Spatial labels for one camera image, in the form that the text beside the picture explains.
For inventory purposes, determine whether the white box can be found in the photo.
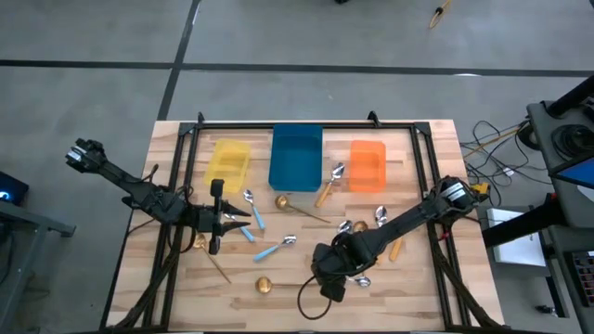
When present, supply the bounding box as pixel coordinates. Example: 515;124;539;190
485;207;549;268

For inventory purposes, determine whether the blue plastic bin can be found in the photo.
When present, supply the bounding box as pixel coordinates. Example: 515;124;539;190
267;122;324;193

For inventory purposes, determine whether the yellow floor cable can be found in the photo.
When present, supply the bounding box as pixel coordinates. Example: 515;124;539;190
461;127;523;160

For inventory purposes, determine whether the yellow translucent plastic bin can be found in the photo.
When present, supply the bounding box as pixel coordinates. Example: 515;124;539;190
202;137;252;194

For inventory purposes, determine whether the keyboard with coloured keys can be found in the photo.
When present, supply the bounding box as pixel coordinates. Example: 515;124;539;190
569;249;594;310

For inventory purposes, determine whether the blue screen panel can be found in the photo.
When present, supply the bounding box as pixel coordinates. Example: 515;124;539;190
555;156;594;192

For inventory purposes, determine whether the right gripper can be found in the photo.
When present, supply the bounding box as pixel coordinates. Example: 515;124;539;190
311;240;358;303

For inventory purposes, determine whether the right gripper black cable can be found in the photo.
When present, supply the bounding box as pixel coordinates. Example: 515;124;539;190
296;272;333;322

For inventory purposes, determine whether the grey equipment cart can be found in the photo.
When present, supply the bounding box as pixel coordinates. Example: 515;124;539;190
525;73;594;334

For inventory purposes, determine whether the yellow cable with black plug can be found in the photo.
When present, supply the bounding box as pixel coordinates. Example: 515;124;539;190
428;0;454;31

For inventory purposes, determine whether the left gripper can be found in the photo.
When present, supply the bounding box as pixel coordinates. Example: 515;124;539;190
185;178;252;256

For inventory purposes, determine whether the black device with blue light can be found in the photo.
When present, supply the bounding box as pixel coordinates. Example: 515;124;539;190
0;170;31;208

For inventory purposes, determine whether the black pole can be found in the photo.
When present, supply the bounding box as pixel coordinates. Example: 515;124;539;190
481;193;559;249
545;75;594;118

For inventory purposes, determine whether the coiled black cable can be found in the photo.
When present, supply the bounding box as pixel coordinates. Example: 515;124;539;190
550;122;594;162

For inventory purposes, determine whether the orange translucent plastic bin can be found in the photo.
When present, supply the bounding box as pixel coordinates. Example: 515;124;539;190
348;139;388;194

